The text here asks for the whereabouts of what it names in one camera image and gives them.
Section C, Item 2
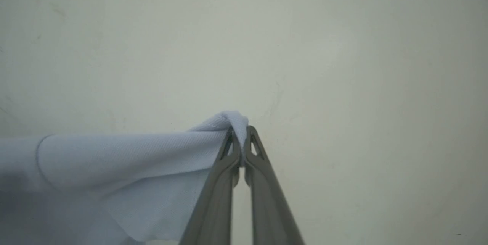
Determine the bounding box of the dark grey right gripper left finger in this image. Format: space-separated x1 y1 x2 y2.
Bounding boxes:
178 127 241 245

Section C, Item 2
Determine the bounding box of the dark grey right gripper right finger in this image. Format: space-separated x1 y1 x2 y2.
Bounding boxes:
244 125 305 245

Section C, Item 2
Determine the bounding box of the light blue polo garment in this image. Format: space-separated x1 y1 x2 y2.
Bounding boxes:
0 110 249 245

